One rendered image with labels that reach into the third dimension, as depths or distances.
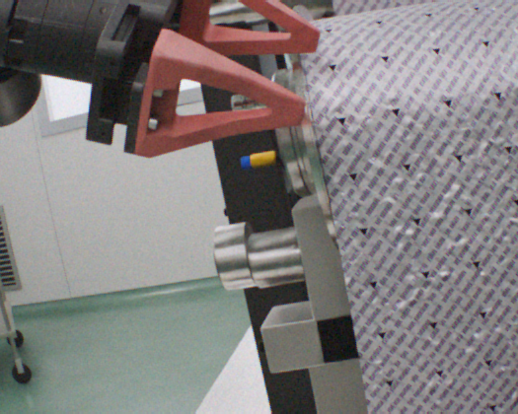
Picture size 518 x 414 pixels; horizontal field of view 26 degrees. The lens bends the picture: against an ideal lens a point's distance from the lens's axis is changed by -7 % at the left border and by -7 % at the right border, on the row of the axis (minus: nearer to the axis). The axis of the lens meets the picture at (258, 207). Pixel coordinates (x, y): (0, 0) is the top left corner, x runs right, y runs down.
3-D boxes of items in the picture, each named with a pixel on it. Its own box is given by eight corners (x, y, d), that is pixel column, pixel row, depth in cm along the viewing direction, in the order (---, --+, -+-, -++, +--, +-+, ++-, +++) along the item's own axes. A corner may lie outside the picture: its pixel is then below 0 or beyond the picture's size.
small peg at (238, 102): (238, 118, 69) (234, 96, 69) (284, 109, 68) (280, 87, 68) (233, 118, 68) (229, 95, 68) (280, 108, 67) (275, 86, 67)
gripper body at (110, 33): (119, 153, 56) (-13, 122, 56) (168, 31, 63) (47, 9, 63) (133, 51, 51) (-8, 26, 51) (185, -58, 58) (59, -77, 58)
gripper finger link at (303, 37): (293, 150, 58) (111, 108, 58) (311, 64, 63) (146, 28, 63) (320, 47, 53) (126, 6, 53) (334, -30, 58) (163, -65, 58)
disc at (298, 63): (354, 208, 76) (304, -8, 72) (362, 206, 76) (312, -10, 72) (337, 295, 62) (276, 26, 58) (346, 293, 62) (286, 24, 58)
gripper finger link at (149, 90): (283, 195, 56) (95, 151, 56) (304, 101, 61) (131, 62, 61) (311, 89, 51) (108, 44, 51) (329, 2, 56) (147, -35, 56)
